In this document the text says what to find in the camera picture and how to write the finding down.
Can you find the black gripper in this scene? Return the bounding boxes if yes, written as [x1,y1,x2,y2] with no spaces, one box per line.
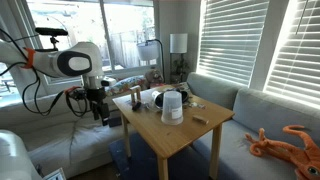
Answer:
[73,88,110,126]

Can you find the silver metal cup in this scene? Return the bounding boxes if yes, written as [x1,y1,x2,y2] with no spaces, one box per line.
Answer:
[152,91,164,108]

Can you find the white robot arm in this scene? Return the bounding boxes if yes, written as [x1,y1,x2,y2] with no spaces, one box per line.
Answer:
[0,40,110,126]

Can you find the translucent white plastic container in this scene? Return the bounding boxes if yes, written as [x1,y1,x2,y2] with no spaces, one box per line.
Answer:
[161,91,183,125]

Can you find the black box on sofa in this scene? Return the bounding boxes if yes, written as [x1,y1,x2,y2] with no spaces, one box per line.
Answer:
[108,117,122,127]

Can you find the floral cushion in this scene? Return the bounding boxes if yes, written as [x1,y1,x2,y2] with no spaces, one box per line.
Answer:
[106,75,146,96]

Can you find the white sofa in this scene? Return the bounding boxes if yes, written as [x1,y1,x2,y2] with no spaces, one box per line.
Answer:
[0,95,123,178]

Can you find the wooden arch block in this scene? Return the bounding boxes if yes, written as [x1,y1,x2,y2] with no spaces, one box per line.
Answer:
[130,85,141,105]

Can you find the brown plush toy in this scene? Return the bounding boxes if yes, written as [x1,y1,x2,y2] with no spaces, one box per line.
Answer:
[145,69,163,87]

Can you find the wooden table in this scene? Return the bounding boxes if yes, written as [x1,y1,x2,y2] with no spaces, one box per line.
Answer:
[113,85,234,180]

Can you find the blue rug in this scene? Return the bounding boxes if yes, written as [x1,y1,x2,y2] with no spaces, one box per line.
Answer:
[109,133,209,180]

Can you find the arched floor lamp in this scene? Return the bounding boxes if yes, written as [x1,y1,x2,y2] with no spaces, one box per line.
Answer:
[136,38,166,84]

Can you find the small wooden block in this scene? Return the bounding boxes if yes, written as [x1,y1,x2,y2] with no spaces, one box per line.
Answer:
[192,115,209,125]

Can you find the grey sofa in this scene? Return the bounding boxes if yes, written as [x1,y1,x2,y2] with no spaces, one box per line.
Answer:
[186,73,320,180]

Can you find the orange plush octopus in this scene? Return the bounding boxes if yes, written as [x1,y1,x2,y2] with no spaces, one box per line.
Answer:
[245,125,320,180]

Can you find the black camera on stand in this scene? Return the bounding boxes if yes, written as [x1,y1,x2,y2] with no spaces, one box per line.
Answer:
[35,27,68,51]

